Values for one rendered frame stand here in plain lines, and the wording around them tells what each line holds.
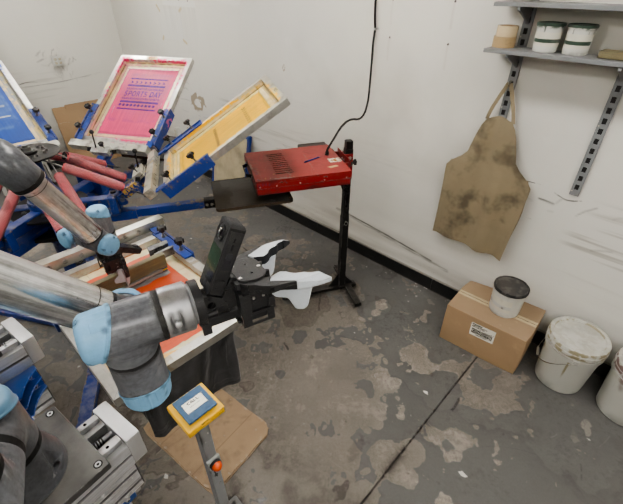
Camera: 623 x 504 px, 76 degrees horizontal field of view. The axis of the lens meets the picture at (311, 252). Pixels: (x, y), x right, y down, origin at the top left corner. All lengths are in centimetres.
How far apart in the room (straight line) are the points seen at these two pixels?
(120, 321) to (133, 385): 11
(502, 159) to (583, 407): 151
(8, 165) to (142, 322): 81
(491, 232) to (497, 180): 35
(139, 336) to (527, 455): 226
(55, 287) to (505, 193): 239
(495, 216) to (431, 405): 121
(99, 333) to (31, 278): 15
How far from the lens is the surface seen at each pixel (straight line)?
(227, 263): 58
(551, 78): 252
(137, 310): 59
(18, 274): 69
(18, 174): 131
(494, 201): 268
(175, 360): 146
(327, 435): 239
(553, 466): 262
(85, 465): 100
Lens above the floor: 206
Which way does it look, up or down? 35 degrees down
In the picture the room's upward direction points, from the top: straight up
